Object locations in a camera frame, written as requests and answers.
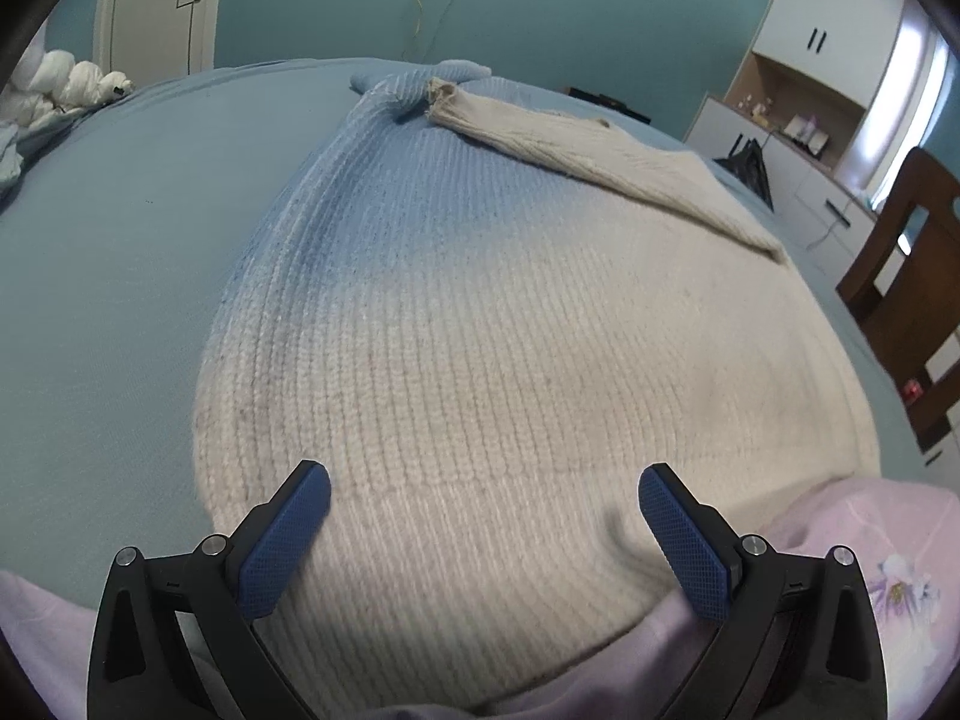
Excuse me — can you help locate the pink floral quilt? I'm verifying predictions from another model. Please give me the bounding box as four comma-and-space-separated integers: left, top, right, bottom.
0, 476, 960, 720

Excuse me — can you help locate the white door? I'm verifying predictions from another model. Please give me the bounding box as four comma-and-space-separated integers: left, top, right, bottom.
94, 0, 230, 87

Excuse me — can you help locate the yellow cable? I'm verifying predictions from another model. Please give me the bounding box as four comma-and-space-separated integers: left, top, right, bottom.
403, 0, 434, 57

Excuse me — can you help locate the black plastic bag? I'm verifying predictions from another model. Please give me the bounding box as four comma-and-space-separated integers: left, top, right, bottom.
712, 131, 775, 211

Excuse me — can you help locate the bed with teal sheet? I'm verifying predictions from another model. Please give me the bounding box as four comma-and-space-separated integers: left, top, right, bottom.
0, 56, 931, 616

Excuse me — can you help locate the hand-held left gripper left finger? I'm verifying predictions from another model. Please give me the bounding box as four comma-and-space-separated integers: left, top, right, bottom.
86, 459, 332, 720

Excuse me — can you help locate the blue and cream knit sweater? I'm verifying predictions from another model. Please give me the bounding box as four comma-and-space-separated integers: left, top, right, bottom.
191, 58, 882, 717

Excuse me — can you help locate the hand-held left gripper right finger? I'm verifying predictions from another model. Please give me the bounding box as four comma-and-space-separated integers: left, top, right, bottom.
637, 463, 890, 720

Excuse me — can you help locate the white puffer jacket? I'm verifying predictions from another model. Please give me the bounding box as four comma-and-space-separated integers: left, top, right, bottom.
4, 49, 136, 128

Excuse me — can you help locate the brown wooden chair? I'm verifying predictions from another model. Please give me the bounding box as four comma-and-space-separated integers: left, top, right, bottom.
836, 146, 960, 455

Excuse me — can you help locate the black and grey box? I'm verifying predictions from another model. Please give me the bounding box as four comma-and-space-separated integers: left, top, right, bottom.
566, 86, 652, 125

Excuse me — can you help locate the grey cable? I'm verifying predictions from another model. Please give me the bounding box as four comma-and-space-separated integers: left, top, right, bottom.
431, 0, 472, 53

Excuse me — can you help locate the light grey garment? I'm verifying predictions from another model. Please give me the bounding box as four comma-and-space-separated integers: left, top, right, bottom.
0, 120, 31, 192

